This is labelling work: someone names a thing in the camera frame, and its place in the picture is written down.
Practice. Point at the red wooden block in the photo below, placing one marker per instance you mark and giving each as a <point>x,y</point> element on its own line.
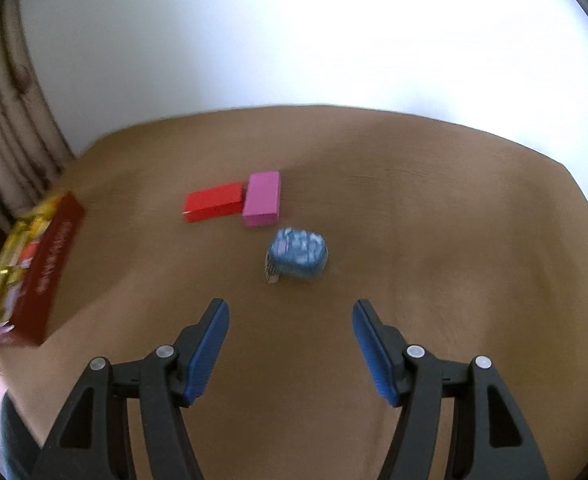
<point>220,201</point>

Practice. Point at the person's blue jeans leg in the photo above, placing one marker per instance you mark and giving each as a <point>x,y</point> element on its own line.
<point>20,450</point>

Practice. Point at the red gold tin box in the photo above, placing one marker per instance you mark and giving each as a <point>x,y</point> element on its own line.
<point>31,263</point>

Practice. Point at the pink wooden block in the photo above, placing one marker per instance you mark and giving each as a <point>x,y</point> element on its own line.
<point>262,199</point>

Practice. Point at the blue patterned keychain pouch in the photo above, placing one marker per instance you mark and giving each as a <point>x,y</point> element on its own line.
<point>296,254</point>

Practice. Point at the beige patterned curtain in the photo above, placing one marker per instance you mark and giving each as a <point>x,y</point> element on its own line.
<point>33,151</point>

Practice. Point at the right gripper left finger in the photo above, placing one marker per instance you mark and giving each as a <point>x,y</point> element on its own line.
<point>90,437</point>

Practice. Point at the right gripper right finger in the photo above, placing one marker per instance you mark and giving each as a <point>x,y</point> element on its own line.
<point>490,438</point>

